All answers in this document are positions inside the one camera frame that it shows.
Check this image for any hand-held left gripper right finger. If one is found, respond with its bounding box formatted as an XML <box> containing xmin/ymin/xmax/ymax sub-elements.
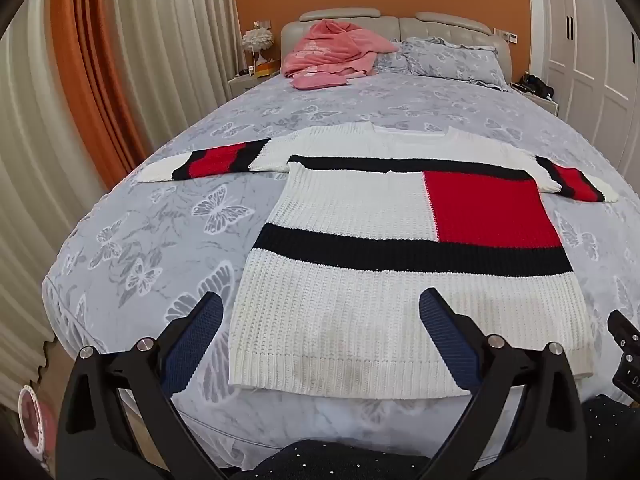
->
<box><xmin>419</xmin><ymin>287</ymin><xmax>586</xmax><ymax>480</ymax></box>

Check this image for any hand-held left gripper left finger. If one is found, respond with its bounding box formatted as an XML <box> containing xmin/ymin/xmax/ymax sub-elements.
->
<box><xmin>55</xmin><ymin>291</ymin><xmax>226</xmax><ymax>480</ymax></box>

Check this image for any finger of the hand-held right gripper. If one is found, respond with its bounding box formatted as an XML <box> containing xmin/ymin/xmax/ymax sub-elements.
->
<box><xmin>606</xmin><ymin>310</ymin><xmax>640</xmax><ymax>348</ymax></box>

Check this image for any white red black knit sweater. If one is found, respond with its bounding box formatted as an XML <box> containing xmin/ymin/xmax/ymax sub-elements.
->
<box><xmin>136</xmin><ymin>122</ymin><xmax>621</xmax><ymax>400</ymax></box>

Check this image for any grey butterfly print bed cover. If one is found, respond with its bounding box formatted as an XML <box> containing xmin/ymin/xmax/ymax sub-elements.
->
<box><xmin>42</xmin><ymin>37</ymin><xmax>640</xmax><ymax>471</ymax></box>

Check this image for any round pink white fan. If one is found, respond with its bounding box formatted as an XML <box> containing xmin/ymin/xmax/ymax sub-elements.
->
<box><xmin>17</xmin><ymin>384</ymin><xmax>48</xmax><ymax>461</ymax></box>

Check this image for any white nightstand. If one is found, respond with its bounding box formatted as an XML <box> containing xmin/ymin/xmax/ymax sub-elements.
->
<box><xmin>510</xmin><ymin>82</ymin><xmax>558</xmax><ymax>116</ymax></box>
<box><xmin>229</xmin><ymin>71</ymin><xmax>281</xmax><ymax>101</ymax></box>

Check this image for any wide cream curtain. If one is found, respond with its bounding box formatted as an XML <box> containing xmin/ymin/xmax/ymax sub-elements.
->
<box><xmin>0</xmin><ymin>0</ymin><xmax>108</xmax><ymax>411</ymax></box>

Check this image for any large grey butterfly print pillow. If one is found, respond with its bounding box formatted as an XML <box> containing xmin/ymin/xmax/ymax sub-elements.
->
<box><xmin>405</xmin><ymin>36</ymin><xmax>506</xmax><ymax>92</ymax></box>

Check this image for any small grey butterfly print pillow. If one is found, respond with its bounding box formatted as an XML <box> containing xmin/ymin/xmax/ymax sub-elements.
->
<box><xmin>372</xmin><ymin>40</ymin><xmax>416</xmax><ymax>75</ymax></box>

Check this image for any orange curtain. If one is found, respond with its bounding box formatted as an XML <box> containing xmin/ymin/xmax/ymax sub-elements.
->
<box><xmin>47</xmin><ymin>0</ymin><xmax>166</xmax><ymax>191</ymax></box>

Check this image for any white panelled wardrobe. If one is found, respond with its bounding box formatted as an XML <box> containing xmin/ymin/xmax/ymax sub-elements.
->
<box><xmin>537</xmin><ymin>0</ymin><xmax>640</xmax><ymax>176</ymax></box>

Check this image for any white feather table lamp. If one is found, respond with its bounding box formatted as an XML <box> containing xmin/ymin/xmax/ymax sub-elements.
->
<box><xmin>241</xmin><ymin>27</ymin><xmax>275</xmax><ymax>68</ymax></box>

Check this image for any narrow cream curtain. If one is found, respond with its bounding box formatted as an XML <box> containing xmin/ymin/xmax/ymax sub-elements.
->
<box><xmin>107</xmin><ymin>0</ymin><xmax>241</xmax><ymax>133</ymax></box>

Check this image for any pink blanket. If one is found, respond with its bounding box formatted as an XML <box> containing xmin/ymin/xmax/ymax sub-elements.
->
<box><xmin>281</xmin><ymin>20</ymin><xmax>401</xmax><ymax>92</ymax></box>

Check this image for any beige padded headboard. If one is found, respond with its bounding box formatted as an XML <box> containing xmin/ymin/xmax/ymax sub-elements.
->
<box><xmin>280</xmin><ymin>7</ymin><xmax>513</xmax><ymax>86</ymax></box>

